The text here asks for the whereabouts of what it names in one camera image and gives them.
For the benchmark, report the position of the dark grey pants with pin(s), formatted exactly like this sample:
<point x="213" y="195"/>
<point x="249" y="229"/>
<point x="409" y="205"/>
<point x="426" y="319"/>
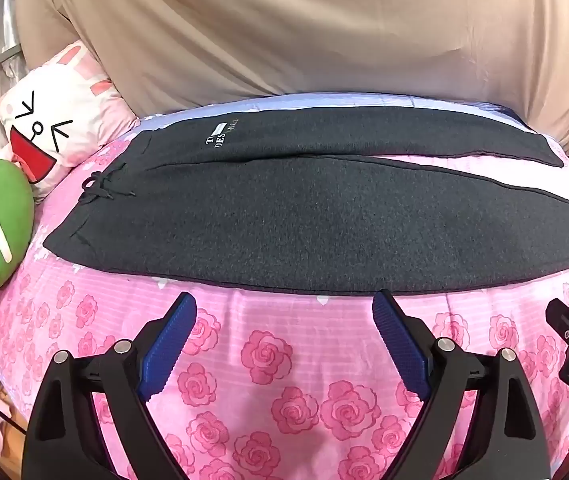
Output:
<point x="264" y="220"/>

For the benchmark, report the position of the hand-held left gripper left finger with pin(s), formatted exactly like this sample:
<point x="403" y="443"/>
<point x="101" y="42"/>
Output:
<point x="169" y="345"/>

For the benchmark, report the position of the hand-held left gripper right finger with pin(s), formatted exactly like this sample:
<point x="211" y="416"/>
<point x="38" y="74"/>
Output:
<point x="399" y="345"/>

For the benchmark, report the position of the beige cloth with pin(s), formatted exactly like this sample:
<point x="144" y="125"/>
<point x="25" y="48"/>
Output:
<point x="289" y="25"/>

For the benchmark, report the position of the pink floral blanket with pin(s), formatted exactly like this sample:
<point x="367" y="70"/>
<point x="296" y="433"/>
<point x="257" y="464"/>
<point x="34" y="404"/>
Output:
<point x="274" y="360"/>

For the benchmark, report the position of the white rabbit face pillow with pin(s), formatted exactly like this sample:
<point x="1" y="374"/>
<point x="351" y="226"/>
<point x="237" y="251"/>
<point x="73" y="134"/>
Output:
<point x="64" y="105"/>

